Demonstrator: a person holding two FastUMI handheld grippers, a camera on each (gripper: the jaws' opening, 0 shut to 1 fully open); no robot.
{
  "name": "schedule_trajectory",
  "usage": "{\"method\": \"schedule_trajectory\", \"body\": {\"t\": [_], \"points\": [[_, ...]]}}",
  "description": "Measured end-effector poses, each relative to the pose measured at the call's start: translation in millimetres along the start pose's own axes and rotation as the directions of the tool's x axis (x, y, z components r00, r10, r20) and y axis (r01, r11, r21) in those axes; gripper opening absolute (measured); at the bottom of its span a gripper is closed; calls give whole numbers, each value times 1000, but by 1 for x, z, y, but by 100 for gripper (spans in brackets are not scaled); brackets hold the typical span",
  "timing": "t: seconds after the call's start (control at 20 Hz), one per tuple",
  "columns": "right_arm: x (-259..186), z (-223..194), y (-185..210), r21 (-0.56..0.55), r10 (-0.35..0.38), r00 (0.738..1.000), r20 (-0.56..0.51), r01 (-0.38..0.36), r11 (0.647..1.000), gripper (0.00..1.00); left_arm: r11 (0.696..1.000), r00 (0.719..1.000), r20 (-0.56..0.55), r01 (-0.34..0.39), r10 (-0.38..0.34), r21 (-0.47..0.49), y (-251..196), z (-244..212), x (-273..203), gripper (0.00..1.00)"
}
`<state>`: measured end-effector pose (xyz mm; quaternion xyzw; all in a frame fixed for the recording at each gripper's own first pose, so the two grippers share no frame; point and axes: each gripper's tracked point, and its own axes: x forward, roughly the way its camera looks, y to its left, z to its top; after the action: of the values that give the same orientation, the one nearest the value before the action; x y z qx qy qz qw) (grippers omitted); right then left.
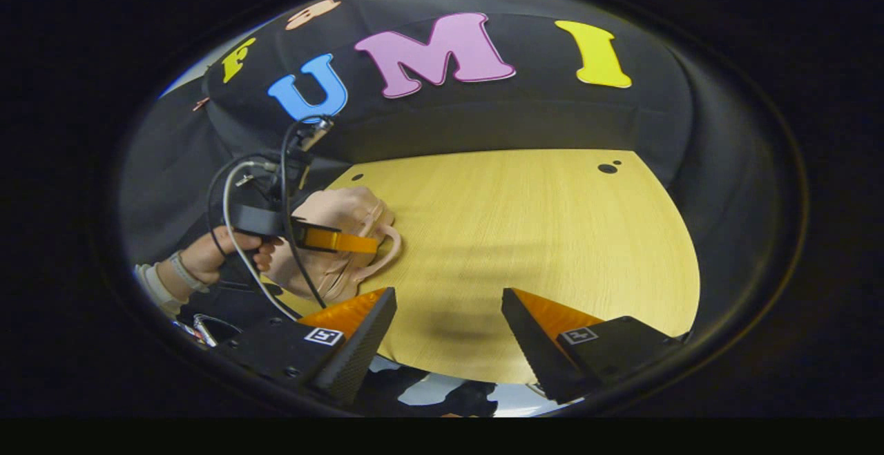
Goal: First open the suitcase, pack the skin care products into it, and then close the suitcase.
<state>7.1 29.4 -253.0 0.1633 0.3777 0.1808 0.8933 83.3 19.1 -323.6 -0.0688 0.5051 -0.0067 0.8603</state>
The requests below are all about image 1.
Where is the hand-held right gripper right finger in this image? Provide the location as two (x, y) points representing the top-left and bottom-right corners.
(501, 287), (686, 405)

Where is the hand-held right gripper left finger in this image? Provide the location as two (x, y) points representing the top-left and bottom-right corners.
(220, 287), (399, 405)

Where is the pink suitcase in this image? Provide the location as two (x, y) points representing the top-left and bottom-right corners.
(261, 186), (403, 305)

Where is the person's black white clothing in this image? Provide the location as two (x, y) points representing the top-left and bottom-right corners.
(359, 355), (546, 418)

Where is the white wristband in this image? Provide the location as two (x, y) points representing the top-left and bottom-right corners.
(168, 251), (210, 294)

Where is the black backdrop cloth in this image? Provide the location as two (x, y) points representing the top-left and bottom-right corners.
(117, 0), (805, 373)

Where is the grey cable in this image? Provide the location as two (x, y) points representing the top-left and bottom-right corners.
(221, 159), (302, 322)

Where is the black cable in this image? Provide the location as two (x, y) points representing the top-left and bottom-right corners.
(278, 115), (332, 311)

